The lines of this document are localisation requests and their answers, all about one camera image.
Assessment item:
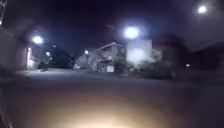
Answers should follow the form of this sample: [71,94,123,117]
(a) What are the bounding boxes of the building with balconies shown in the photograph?
[75,40,127,74]

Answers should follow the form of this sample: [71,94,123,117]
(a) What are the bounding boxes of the dark asphalt road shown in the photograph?
[0,68,224,128]

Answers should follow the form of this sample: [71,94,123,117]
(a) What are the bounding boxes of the pale blocky building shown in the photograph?
[125,37,154,66]

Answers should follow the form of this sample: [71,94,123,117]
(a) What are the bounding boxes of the street lamp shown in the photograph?
[124,26,140,40]
[196,4,208,15]
[32,35,44,45]

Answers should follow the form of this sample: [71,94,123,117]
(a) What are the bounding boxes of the dark bushes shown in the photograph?
[114,59,178,80]

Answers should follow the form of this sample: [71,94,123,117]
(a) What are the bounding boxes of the pale walled building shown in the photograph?
[0,28,41,71]

